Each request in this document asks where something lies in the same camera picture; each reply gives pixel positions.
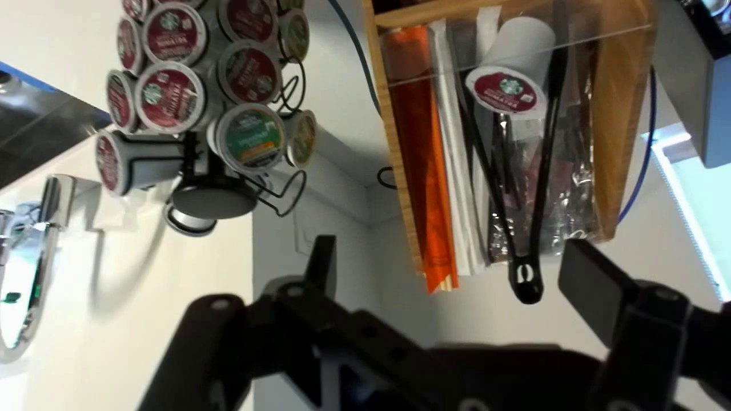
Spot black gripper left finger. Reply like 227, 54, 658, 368
140, 234, 430, 411

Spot black pod carousel rack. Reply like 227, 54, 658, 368
95, 0, 317, 239

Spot blue cable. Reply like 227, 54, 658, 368
614, 65, 658, 225

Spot red label coffee pod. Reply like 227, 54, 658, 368
95, 130, 189, 199
216, 40, 285, 106
217, 0, 281, 44
105, 68, 140, 133
142, 0, 210, 68
134, 61, 208, 134
114, 15, 147, 76

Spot silver foil packets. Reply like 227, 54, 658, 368
486, 76, 603, 264

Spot wooden condiment organizer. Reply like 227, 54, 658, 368
363, 0, 660, 275

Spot chrome metal fixture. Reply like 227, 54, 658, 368
0, 173, 77, 363

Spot white coffee pod red lid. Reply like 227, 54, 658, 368
465, 15, 557, 124

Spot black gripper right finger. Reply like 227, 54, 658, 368
557, 239, 731, 411

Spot white paper packets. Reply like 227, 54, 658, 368
430, 7, 505, 275

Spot teal cable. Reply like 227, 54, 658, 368
326, 0, 385, 119

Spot green label coffee pod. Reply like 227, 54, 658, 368
284, 109, 317, 169
277, 7, 314, 63
208, 102, 288, 173

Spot orange packets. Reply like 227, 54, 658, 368
379, 24, 465, 294

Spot black plastic stirrer utensils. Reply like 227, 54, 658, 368
455, 44, 569, 305

